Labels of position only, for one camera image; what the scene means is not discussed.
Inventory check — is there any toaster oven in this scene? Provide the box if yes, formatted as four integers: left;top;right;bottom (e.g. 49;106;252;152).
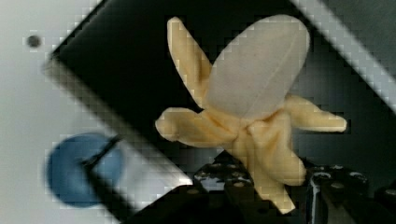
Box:
46;0;395;224

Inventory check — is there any blue cup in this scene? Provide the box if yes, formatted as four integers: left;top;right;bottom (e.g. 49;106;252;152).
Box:
45;133;124;208

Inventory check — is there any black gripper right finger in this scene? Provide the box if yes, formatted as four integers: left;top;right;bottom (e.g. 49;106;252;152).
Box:
304;161;395;224

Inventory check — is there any plush peeled banana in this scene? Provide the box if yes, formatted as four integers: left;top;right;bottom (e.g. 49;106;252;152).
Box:
155;15;347;214

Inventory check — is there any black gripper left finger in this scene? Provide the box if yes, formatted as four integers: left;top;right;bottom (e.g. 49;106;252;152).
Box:
193;151;268;224

